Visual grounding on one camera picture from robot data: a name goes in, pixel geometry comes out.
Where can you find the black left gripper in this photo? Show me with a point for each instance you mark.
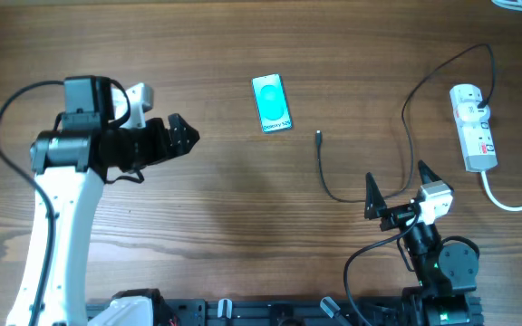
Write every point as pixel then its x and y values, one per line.
pixel 161 149

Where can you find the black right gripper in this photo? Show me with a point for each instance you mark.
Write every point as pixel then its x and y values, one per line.
pixel 395 215

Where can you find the cyan screen smartphone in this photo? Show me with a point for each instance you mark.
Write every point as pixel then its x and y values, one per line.
pixel 271 103

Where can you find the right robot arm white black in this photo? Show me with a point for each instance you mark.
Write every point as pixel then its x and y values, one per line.
pixel 446 267

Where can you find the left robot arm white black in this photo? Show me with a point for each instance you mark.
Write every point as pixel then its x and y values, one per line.
pixel 103 126

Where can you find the white charger plug adapter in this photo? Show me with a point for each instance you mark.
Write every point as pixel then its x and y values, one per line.
pixel 469 112

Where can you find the white power strip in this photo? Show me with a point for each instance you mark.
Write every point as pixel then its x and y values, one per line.
pixel 476 142

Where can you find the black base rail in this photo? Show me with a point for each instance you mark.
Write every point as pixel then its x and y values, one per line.
pixel 288 312

